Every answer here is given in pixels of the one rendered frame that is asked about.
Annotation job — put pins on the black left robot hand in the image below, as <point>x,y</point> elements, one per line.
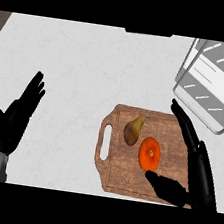
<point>13,120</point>

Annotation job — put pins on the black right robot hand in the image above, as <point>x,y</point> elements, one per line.
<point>200,170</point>

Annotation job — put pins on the orange squash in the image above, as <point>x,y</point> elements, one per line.
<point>149,154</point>

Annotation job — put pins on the brown wooden cutting board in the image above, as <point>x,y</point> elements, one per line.
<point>124,159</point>

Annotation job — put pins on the green-brown pear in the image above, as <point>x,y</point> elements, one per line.
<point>132,131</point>

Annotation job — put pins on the brown wooden panel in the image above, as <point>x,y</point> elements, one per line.
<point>0,22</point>

